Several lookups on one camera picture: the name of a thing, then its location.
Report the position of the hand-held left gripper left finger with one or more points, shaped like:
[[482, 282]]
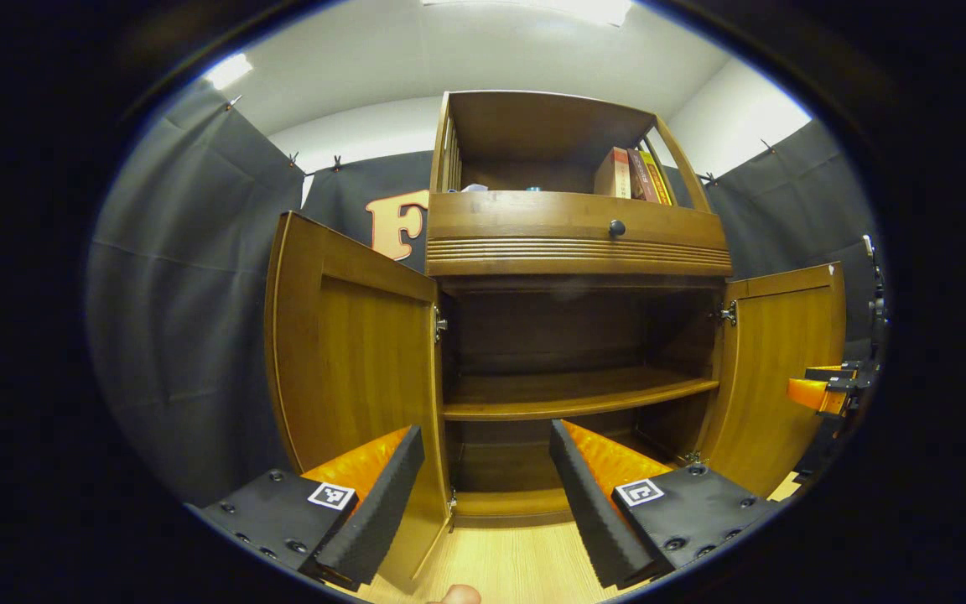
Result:
[[377, 520]]

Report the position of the small ceiling light panel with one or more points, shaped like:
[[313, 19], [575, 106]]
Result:
[[228, 71]]

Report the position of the wooden shoe cabinet door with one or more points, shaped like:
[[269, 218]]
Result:
[[776, 369], [349, 361]]

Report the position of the wooden cabinet shelf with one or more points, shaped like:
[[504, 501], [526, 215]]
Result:
[[567, 394]]

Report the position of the tan and red book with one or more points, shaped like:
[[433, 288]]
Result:
[[613, 174]]

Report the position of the yellow book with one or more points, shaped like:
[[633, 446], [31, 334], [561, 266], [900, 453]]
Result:
[[657, 180]]

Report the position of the maroon book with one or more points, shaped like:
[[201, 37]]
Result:
[[642, 178]]

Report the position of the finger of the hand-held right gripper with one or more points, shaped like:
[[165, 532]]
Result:
[[831, 371], [814, 396]]

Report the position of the black backdrop cloth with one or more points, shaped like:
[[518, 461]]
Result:
[[189, 294]]

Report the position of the wooden drawer with black knob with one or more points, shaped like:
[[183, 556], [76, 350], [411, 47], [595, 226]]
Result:
[[516, 222]]

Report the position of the large ceiling light panel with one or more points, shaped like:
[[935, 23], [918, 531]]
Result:
[[550, 8]]

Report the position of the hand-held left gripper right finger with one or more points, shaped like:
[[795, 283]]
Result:
[[590, 520]]

